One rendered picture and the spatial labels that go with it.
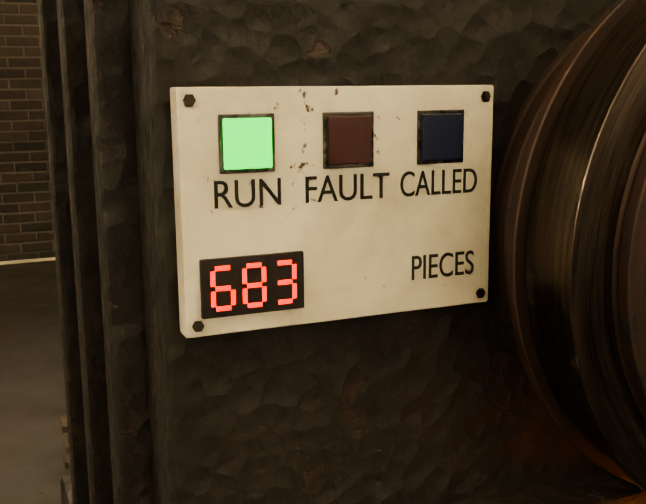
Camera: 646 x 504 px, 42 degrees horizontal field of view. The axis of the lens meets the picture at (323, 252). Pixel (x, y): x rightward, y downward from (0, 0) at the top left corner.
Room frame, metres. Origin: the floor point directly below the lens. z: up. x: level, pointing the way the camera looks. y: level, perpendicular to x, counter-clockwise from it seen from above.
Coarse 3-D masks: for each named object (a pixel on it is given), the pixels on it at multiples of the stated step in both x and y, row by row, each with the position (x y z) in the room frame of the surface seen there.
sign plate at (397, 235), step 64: (192, 128) 0.59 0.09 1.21; (320, 128) 0.63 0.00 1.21; (384, 128) 0.65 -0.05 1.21; (192, 192) 0.59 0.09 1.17; (256, 192) 0.61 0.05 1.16; (320, 192) 0.63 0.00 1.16; (384, 192) 0.65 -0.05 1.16; (448, 192) 0.67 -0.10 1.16; (192, 256) 0.59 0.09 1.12; (256, 256) 0.61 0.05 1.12; (320, 256) 0.63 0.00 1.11; (384, 256) 0.65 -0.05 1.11; (448, 256) 0.67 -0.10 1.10; (192, 320) 0.59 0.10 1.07; (256, 320) 0.61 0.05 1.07; (320, 320) 0.63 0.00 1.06
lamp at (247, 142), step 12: (228, 120) 0.60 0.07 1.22; (240, 120) 0.60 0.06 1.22; (252, 120) 0.60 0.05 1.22; (264, 120) 0.61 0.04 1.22; (228, 132) 0.60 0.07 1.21; (240, 132) 0.60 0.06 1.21; (252, 132) 0.60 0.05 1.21; (264, 132) 0.61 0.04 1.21; (228, 144) 0.60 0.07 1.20; (240, 144) 0.60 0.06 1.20; (252, 144) 0.60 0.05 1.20; (264, 144) 0.61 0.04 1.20; (228, 156) 0.60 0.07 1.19; (240, 156) 0.60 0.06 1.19; (252, 156) 0.60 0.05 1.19; (264, 156) 0.61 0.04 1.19; (228, 168) 0.60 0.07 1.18; (240, 168) 0.60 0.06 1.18; (252, 168) 0.60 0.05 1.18
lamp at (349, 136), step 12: (336, 120) 0.63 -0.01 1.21; (348, 120) 0.63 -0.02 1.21; (360, 120) 0.64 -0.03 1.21; (336, 132) 0.63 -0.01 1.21; (348, 132) 0.63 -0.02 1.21; (360, 132) 0.64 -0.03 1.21; (336, 144) 0.63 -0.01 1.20; (348, 144) 0.63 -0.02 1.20; (360, 144) 0.64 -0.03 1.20; (336, 156) 0.63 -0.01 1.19; (348, 156) 0.63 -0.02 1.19; (360, 156) 0.64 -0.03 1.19
